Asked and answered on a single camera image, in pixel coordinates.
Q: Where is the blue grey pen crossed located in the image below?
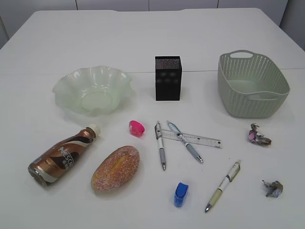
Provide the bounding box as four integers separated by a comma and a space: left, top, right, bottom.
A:
166, 121, 203, 164

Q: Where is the frosted green ruffled glass plate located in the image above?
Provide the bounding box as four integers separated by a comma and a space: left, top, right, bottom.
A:
52, 65, 135, 117

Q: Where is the beige white pen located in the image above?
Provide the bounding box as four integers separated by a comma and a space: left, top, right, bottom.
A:
205, 160, 241, 213

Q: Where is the sugared bread loaf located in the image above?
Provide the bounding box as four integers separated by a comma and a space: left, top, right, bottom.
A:
91, 146, 140, 192

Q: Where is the clear plastic ruler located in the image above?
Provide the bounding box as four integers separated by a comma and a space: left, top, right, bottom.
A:
156, 129, 222, 148

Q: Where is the black mesh pen holder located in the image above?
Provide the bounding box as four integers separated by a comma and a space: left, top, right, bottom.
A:
155, 56, 182, 101

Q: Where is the white grey pen left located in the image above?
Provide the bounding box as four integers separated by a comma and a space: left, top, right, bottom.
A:
154, 121, 166, 171

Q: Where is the paper piece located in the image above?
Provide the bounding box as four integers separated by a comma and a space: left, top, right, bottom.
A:
262, 180, 284, 198
248, 123, 272, 146

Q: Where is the blue pencil sharpener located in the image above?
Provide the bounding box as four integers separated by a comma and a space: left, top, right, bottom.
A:
174, 182, 189, 208

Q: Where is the green plastic woven basket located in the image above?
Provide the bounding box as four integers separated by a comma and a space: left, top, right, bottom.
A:
217, 52, 290, 118

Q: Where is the brown Nescafe coffee bottle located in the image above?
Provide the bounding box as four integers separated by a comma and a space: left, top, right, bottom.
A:
28, 124, 101, 187

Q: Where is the pink pencil sharpener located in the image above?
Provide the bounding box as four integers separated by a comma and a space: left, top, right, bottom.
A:
129, 120, 145, 137

